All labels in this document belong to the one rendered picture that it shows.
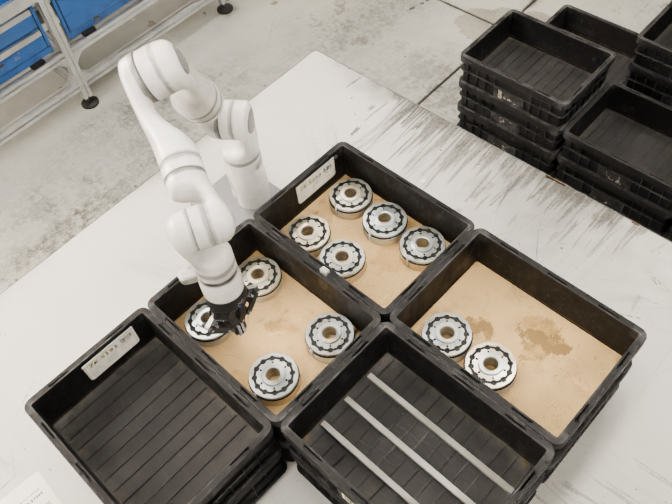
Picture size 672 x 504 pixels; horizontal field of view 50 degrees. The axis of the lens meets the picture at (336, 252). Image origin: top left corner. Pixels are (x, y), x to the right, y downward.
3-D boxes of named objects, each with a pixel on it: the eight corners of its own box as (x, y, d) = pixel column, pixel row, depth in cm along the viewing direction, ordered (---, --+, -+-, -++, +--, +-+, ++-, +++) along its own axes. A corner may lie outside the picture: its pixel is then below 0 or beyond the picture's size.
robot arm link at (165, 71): (162, 25, 121) (209, 67, 146) (112, 51, 122) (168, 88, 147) (184, 74, 120) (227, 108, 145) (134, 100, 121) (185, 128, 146)
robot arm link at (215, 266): (191, 295, 121) (241, 278, 122) (166, 240, 108) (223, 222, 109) (182, 263, 125) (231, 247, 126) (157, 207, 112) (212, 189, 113)
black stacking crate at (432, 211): (259, 246, 171) (251, 217, 161) (345, 173, 182) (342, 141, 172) (386, 345, 153) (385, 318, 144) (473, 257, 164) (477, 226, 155)
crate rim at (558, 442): (385, 323, 145) (385, 317, 143) (477, 231, 156) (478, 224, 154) (557, 454, 127) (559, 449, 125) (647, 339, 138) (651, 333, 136)
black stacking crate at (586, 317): (388, 346, 153) (386, 319, 144) (474, 257, 164) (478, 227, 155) (548, 471, 135) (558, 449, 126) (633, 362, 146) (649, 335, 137)
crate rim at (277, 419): (146, 309, 152) (143, 303, 150) (251, 222, 163) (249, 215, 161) (277, 431, 134) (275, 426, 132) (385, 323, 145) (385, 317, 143)
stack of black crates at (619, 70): (514, 90, 288) (521, 43, 269) (556, 50, 299) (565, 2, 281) (605, 135, 270) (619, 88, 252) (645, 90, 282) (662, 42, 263)
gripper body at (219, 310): (218, 311, 124) (229, 338, 131) (254, 280, 127) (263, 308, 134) (190, 287, 127) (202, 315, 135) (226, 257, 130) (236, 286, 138)
